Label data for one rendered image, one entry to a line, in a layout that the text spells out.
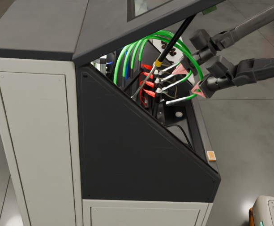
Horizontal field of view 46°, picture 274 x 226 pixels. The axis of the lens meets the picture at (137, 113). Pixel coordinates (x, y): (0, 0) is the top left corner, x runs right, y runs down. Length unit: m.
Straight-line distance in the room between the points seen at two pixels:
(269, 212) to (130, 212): 1.05
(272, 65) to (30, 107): 0.81
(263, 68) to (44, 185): 0.95
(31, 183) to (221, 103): 2.52
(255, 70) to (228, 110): 2.33
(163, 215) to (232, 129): 1.82
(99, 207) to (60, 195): 0.18
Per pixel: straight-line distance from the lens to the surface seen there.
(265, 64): 1.14
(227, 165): 2.85
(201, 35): 1.33
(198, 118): 1.67
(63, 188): 1.41
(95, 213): 1.53
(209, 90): 1.26
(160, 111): 1.61
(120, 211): 1.52
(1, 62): 1.06
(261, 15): 1.46
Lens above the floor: 1.96
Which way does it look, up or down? 38 degrees down
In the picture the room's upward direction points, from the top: 5 degrees clockwise
